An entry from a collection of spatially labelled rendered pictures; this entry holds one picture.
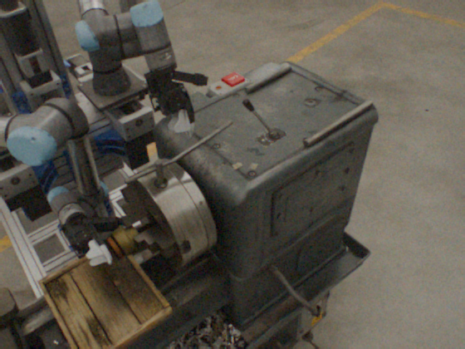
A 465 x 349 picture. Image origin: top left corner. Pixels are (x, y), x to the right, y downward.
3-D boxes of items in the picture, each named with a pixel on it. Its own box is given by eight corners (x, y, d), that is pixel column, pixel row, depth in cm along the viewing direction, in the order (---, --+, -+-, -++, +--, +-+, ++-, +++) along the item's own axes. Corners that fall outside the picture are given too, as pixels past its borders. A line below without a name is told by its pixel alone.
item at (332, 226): (269, 251, 248) (275, 134, 187) (333, 311, 218) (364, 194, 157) (184, 310, 227) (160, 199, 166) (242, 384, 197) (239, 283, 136)
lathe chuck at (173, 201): (155, 207, 153) (144, 144, 129) (208, 270, 136) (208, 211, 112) (134, 218, 150) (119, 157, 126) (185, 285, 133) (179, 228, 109)
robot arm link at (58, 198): (71, 197, 148) (64, 179, 142) (85, 216, 141) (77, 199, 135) (51, 208, 145) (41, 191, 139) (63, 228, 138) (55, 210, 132)
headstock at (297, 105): (276, 134, 187) (280, 51, 159) (365, 194, 157) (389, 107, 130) (161, 199, 166) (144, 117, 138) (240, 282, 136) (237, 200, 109)
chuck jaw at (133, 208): (154, 208, 132) (136, 174, 130) (159, 208, 128) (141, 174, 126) (123, 226, 128) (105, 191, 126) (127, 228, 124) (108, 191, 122)
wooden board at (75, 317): (119, 242, 153) (116, 234, 150) (173, 315, 131) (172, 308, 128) (41, 287, 142) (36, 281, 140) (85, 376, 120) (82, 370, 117)
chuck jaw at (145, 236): (164, 217, 127) (186, 238, 118) (168, 228, 130) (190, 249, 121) (133, 235, 123) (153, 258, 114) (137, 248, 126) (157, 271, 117)
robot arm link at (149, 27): (155, -3, 107) (160, -2, 99) (168, 41, 112) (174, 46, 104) (126, 7, 106) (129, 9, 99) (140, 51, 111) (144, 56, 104)
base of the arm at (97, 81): (87, 85, 174) (80, 62, 167) (119, 71, 179) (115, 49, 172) (103, 100, 164) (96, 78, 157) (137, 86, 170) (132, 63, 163)
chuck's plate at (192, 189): (163, 202, 154) (154, 139, 130) (217, 263, 137) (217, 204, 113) (155, 206, 153) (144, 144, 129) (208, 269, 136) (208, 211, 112)
